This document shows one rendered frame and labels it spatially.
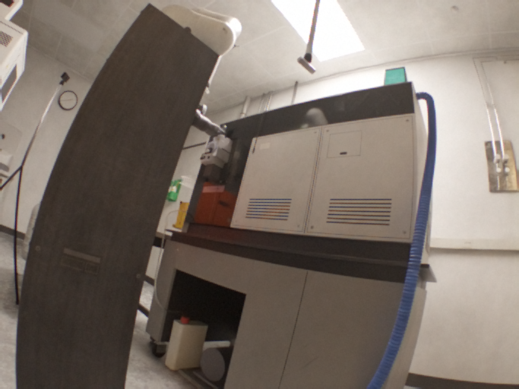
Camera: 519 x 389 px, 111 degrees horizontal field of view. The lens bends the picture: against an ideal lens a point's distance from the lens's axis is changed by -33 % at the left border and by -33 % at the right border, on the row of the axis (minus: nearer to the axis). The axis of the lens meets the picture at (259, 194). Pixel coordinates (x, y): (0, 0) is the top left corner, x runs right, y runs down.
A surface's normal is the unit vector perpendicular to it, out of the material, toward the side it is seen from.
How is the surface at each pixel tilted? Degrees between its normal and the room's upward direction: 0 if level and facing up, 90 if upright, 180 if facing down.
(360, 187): 90
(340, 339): 90
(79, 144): 90
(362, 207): 90
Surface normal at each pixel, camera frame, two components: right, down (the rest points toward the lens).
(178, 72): 0.73, -0.02
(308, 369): -0.62, -0.34
